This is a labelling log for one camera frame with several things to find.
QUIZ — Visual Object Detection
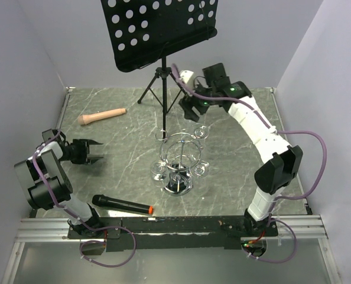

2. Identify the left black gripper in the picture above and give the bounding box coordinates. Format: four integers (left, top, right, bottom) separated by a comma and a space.
58, 139, 102, 164

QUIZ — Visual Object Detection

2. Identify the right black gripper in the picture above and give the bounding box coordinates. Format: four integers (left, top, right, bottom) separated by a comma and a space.
179, 77, 217, 122

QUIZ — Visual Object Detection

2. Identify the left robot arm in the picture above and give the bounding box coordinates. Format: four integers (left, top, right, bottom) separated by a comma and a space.
14, 129, 103, 238

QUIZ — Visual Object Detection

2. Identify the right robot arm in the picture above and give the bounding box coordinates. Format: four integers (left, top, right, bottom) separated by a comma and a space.
171, 63, 303, 236

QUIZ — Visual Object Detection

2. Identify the chrome wine glass rack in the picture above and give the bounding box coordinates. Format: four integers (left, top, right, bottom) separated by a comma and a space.
156, 131, 205, 197

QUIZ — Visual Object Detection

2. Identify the clear wine glass front right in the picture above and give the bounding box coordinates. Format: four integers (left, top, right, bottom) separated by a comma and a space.
191, 160, 210, 178

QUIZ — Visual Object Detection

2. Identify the beige microphone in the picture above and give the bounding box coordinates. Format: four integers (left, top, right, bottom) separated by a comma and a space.
77, 108, 126, 125

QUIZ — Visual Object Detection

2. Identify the black microphone orange end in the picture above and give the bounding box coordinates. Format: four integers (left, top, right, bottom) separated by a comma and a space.
92, 195, 154, 215

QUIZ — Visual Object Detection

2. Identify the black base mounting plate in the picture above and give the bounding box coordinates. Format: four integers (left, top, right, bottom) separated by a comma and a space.
66, 206, 280, 253

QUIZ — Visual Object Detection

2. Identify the black perforated music stand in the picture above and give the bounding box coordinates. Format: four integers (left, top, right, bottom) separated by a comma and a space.
100, 0, 219, 127

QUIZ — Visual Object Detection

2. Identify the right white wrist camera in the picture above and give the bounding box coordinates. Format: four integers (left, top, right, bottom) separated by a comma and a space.
179, 70, 195, 89

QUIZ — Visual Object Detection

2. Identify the aluminium frame rail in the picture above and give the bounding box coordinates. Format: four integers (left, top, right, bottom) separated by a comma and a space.
11, 88, 340, 283

